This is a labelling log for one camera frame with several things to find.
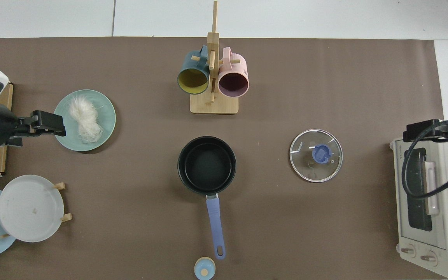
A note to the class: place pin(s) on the white vermicelli bundle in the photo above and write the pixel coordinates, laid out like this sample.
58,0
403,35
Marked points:
86,120

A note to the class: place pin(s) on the glass lid with blue knob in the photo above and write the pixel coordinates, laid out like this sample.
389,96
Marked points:
321,153

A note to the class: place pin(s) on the wooden plate rack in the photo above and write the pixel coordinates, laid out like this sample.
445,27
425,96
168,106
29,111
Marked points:
60,186

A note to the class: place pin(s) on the white plate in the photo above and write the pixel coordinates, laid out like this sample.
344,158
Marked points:
29,208

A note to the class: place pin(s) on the teal plate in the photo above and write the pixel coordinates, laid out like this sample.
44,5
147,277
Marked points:
108,116

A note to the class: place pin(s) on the brown table cloth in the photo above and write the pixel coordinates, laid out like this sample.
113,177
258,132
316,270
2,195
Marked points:
130,217

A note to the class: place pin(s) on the dark teal cup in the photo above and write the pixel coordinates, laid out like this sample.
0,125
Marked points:
188,62

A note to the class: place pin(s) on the pink cup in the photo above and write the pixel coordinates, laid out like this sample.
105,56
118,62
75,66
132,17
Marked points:
237,64

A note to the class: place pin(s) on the wooden cup stand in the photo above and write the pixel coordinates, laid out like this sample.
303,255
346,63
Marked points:
214,105

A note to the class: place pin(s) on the small blue round thing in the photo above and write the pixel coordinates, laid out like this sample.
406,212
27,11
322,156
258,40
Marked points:
201,269

